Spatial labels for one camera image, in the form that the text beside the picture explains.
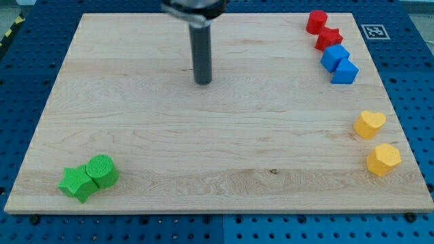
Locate blue cube block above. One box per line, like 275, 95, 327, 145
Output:
320, 44, 350, 73

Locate green cylinder block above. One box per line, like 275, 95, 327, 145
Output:
85, 155, 119, 188

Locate yellow hexagon block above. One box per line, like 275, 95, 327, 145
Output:
366, 143, 401, 177

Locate green star block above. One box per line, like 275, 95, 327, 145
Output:
58, 165, 99, 203

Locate red star block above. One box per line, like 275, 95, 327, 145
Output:
315, 27, 343, 51

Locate yellow heart block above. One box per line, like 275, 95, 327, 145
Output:
353, 110, 387, 140

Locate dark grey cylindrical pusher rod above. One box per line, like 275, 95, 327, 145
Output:
189, 24, 212, 85

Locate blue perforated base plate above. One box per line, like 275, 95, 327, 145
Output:
1, 0, 433, 243

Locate wooden board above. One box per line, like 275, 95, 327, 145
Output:
5, 13, 433, 215

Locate yellow black hazard tape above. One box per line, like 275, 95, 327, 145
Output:
1, 12, 26, 49

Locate red cylinder block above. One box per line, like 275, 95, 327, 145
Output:
306, 9, 328, 35

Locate white fiducial marker tag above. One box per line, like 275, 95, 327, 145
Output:
361, 24, 390, 40

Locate blue triangular block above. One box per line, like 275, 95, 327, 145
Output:
331, 59, 359, 84

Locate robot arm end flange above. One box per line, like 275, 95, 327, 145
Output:
161, 0, 227, 28

